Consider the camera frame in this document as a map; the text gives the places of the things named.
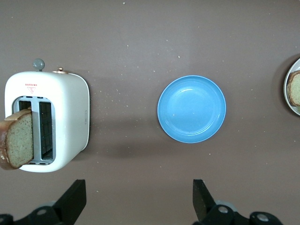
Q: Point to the beige plate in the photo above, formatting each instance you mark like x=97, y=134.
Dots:
x=286, y=91

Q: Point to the white toaster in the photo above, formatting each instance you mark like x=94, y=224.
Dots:
x=68, y=112

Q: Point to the brown bread slice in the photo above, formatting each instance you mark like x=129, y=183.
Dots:
x=295, y=89
x=18, y=138

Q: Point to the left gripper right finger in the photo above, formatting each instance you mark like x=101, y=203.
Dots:
x=206, y=211

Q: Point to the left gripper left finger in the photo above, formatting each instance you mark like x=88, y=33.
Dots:
x=70, y=204

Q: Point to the blue plate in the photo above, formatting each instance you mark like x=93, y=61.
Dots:
x=191, y=109

